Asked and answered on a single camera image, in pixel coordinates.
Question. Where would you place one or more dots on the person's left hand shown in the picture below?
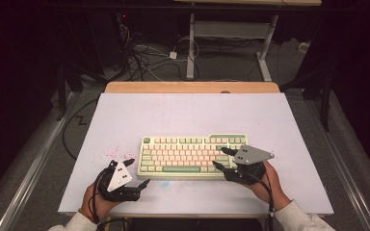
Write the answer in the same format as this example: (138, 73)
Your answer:
(99, 205)

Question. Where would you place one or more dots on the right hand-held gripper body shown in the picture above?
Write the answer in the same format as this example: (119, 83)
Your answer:
(250, 155)

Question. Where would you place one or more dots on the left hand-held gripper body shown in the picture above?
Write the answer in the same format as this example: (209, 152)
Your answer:
(118, 176)

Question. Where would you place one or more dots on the white metal frame desk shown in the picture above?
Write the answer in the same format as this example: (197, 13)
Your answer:
(228, 29)

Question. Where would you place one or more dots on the small white power adapter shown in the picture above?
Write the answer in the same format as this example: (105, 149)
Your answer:
(173, 55)

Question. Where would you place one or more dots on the black metal stand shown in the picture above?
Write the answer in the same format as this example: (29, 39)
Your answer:
(61, 96)
(326, 106)

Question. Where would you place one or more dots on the wooden table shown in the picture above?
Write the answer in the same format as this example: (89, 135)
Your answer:
(173, 87)

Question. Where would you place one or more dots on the metal floor rail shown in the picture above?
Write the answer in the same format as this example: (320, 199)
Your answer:
(38, 160)
(348, 176)

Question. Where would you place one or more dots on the white power strip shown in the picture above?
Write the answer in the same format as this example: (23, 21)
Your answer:
(303, 47)

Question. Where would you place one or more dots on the cream and green keyboard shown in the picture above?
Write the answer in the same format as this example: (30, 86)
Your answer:
(179, 157)

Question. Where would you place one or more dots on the white board table cover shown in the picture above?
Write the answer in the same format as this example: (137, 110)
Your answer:
(189, 115)

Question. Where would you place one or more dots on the person's right hand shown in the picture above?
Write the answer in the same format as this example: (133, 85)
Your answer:
(271, 189)

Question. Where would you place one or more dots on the orange wrist band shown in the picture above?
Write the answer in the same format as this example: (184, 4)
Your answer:
(85, 214)

